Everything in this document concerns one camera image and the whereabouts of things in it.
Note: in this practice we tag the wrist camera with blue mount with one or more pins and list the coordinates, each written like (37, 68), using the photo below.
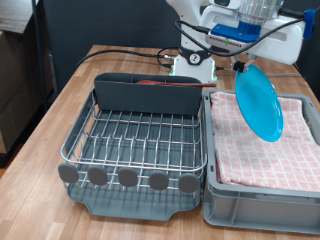
(233, 33)

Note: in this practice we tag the black metal pole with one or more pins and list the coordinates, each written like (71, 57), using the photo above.
(39, 50)

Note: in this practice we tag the pink checkered cloth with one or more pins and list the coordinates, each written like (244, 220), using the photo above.
(250, 160)

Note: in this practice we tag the dark partition panel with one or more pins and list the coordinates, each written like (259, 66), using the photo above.
(100, 23)

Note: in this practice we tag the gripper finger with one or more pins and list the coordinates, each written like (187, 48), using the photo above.
(238, 66)
(250, 61)

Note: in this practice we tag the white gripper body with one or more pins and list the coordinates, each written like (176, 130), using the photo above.
(283, 43)

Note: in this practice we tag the dark grey cutlery holder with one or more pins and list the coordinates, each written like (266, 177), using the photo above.
(146, 96)

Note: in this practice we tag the brown wooden spoon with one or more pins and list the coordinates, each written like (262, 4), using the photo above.
(180, 83)

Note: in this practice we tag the blue plastic plate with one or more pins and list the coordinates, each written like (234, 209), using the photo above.
(260, 103)

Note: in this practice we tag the grey shelf board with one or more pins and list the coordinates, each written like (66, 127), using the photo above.
(13, 13)

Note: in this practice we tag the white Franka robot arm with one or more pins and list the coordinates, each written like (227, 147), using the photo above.
(195, 71)

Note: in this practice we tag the grey plastic crate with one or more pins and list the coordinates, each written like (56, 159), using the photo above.
(266, 213)

